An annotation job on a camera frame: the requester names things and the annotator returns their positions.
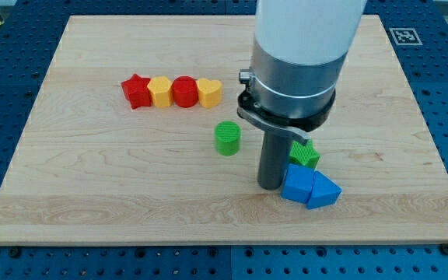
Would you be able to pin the green star block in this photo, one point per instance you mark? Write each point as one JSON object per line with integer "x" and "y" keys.
{"x": 304, "y": 155}

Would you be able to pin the black tool clamp with lever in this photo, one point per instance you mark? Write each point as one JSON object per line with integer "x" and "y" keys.
{"x": 298, "y": 129}

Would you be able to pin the blue triangle block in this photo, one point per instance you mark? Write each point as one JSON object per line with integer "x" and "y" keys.
{"x": 325, "y": 192}

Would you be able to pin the light wooden board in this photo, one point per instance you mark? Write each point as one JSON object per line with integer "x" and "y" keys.
{"x": 90, "y": 171}

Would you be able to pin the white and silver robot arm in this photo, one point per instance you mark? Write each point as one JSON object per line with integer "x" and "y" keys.
{"x": 299, "y": 49}

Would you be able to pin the black and white fiducial marker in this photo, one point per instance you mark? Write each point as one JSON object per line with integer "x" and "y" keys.
{"x": 405, "y": 36}

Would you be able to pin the blue cube block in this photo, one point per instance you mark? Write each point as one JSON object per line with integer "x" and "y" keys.
{"x": 298, "y": 183}

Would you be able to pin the yellow heart block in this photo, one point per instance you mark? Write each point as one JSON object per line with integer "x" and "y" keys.
{"x": 209, "y": 92}

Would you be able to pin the yellow hexagon block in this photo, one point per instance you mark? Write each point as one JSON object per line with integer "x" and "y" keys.
{"x": 160, "y": 89}

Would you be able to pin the green cylinder block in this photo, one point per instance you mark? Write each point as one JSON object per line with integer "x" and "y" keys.
{"x": 227, "y": 138}

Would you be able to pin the red cylinder block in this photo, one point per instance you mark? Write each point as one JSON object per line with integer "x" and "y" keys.
{"x": 185, "y": 91}

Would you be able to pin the red star block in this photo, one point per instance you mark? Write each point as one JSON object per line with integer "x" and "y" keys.
{"x": 136, "y": 91}

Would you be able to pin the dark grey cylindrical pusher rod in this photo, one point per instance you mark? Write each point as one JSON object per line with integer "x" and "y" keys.
{"x": 273, "y": 161}

